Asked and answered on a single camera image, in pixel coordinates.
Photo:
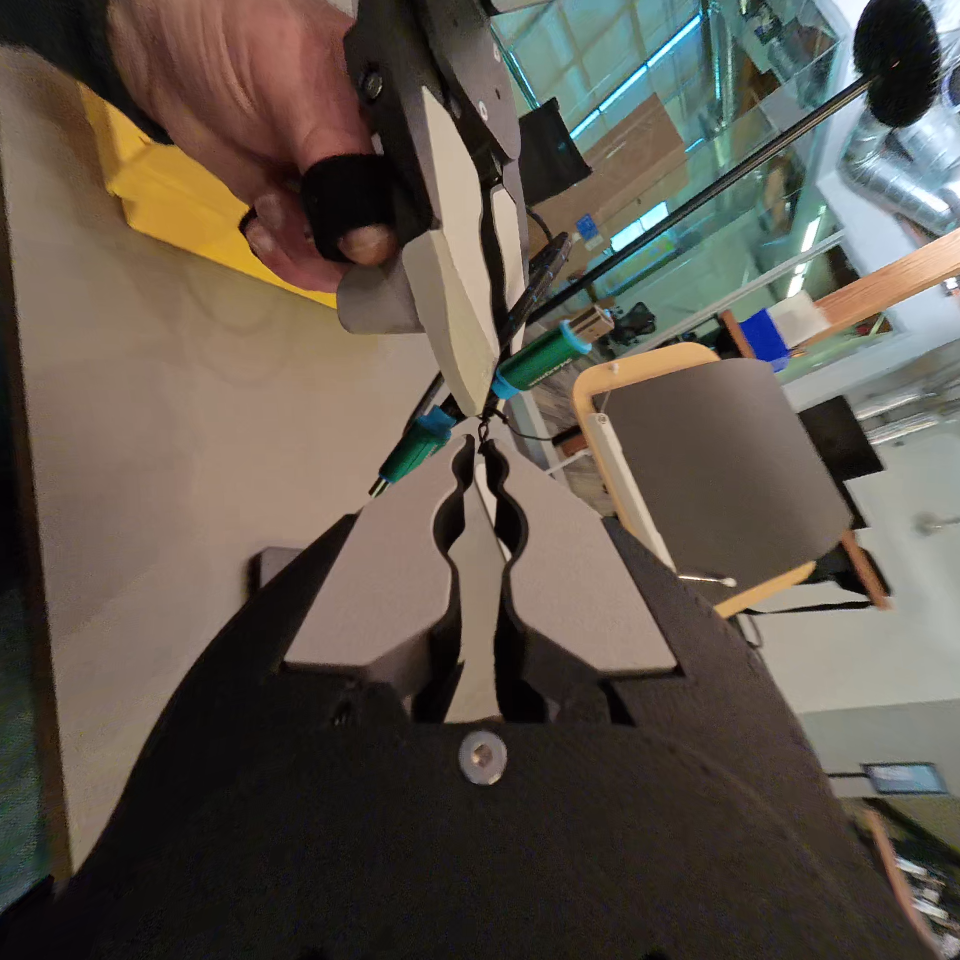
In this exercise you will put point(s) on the person's left forearm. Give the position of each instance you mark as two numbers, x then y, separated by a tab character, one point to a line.
83	38

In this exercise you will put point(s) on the black stand pole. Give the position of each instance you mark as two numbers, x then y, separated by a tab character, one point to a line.
900	60

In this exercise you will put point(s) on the person's left hand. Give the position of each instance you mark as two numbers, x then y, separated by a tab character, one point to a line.
225	105

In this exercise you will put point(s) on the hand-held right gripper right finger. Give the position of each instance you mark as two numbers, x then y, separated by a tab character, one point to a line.
593	600

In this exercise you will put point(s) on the yellow plastic bin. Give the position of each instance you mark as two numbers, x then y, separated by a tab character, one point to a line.
180	195

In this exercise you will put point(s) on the white bracket bar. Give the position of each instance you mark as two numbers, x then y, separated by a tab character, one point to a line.
623	488

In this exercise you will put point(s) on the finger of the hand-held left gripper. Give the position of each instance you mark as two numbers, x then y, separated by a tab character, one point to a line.
458	285
513	255

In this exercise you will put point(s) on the wooden rimmed black panel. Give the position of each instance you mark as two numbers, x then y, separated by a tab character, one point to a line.
735	465

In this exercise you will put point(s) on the black hdmi adapter box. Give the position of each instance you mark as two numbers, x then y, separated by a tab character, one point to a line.
273	567

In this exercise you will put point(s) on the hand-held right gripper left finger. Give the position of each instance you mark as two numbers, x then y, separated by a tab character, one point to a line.
360	600

